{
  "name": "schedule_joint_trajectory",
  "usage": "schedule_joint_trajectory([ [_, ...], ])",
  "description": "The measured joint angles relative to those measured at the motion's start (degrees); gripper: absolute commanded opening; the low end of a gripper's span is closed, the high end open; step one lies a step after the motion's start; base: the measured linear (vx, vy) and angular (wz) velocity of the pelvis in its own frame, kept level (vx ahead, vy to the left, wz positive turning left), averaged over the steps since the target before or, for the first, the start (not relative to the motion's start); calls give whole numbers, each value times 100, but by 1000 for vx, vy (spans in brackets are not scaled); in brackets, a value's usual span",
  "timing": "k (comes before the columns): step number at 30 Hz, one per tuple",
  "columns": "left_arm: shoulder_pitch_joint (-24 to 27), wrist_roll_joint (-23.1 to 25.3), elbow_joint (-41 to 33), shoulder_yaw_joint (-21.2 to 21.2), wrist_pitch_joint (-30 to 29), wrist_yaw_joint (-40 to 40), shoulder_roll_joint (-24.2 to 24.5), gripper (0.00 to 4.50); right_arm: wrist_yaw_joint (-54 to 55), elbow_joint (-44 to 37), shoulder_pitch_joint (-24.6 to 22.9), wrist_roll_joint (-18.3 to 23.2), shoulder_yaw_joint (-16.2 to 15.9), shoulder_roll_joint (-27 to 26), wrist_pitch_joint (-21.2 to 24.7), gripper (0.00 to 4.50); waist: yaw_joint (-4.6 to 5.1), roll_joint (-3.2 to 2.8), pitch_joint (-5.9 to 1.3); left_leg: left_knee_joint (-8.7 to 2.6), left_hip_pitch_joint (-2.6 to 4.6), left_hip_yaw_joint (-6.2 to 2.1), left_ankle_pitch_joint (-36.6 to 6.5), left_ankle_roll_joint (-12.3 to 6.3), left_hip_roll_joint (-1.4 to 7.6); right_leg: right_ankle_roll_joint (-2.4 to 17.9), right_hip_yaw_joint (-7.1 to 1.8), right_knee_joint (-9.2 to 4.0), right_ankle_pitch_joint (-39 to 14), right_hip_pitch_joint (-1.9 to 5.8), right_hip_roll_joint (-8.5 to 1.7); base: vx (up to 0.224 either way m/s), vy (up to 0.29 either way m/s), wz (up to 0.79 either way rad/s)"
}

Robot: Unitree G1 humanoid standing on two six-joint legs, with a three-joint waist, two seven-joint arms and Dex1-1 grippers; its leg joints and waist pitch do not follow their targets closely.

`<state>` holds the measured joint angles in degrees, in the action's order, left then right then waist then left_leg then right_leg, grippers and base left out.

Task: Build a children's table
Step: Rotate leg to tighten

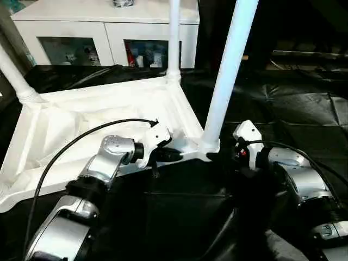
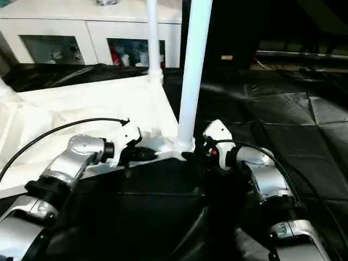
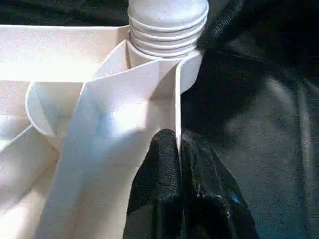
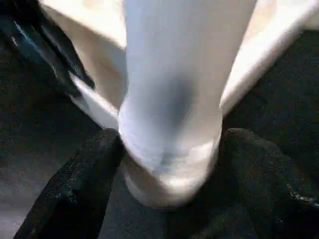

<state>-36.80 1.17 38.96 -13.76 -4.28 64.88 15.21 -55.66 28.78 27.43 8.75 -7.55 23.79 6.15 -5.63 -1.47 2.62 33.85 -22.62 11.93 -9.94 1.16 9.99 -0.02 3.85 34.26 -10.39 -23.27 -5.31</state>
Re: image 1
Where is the black metal rail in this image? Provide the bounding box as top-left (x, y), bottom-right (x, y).
top-left (272, 49), bottom-right (348, 60)

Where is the black mat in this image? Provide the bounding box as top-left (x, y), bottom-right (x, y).
top-left (0, 64), bottom-right (348, 261)

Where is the white glass-door cabinet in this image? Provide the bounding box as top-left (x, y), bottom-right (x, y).
top-left (11, 0), bottom-right (201, 69)

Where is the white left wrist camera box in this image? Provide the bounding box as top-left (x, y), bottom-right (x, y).
top-left (133, 123), bottom-right (174, 169)

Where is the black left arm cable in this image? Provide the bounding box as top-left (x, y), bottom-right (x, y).
top-left (24, 118), bottom-right (160, 257)

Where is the white plastic table top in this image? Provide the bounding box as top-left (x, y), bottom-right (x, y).
top-left (0, 75), bottom-right (221, 214)

